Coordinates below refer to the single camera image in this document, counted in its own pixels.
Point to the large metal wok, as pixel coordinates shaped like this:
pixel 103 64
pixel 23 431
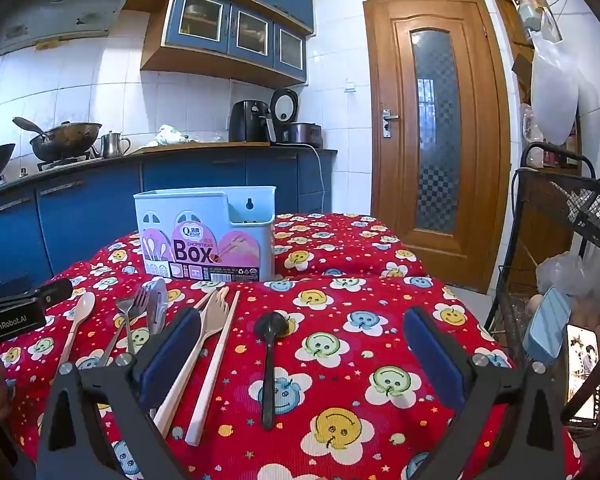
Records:
pixel 65 140

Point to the patterned cloth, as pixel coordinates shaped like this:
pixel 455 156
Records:
pixel 170 135

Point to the black air fryer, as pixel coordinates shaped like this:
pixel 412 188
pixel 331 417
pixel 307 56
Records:
pixel 247 120

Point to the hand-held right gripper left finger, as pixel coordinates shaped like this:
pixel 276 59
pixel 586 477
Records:
pixel 170 355

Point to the white plastic spoon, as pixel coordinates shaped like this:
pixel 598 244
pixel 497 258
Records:
pixel 82 307

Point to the pale plastic fork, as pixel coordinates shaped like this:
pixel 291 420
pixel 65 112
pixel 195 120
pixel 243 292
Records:
pixel 215 315

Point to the white light switch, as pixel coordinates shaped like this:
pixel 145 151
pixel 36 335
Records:
pixel 350 86

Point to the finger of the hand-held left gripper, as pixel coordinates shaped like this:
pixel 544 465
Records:
pixel 55 290

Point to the white plastic packet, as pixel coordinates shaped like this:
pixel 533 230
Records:
pixel 531 132

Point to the clear plastic bag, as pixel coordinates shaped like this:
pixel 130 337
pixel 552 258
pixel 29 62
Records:
pixel 565 272

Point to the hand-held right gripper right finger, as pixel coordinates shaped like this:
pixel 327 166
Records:
pixel 435 360

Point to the wooden door with glass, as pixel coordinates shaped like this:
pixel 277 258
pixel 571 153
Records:
pixel 390 185

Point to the blue kitchen counter cabinets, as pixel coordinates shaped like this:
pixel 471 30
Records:
pixel 80 220

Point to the light blue utensil box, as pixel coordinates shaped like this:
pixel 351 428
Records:
pixel 205 210

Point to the glass door wall cabinet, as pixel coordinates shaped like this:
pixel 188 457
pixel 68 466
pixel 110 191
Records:
pixel 200 17

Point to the black rice cooker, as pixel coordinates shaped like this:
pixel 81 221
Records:
pixel 284 105

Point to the grey range hood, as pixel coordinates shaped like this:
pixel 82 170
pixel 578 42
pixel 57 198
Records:
pixel 55 10

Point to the white hanging plastic bag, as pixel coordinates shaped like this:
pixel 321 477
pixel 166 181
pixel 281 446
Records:
pixel 555 90

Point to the red smiley flower tablecloth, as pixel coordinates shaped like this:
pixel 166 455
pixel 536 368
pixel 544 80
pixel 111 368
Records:
pixel 330 360

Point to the brown slow cooker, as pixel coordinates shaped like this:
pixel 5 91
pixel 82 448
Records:
pixel 305 133

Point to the black plastic spoon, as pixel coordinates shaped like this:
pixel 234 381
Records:
pixel 269 360

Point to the pale chopstick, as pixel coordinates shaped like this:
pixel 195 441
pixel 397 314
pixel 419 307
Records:
pixel 215 360

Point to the tan chopstick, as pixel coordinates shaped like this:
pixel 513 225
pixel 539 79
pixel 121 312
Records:
pixel 204 300

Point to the light blue plastic container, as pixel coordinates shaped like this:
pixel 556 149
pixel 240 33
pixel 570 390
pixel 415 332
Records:
pixel 547 325

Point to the smartphone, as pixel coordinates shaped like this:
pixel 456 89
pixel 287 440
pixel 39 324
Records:
pixel 582 365

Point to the metal spoon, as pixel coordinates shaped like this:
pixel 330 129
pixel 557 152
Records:
pixel 157 300

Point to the metal kettle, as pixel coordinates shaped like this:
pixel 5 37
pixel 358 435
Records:
pixel 111 145

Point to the gas stove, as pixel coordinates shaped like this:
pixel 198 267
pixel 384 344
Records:
pixel 60 164

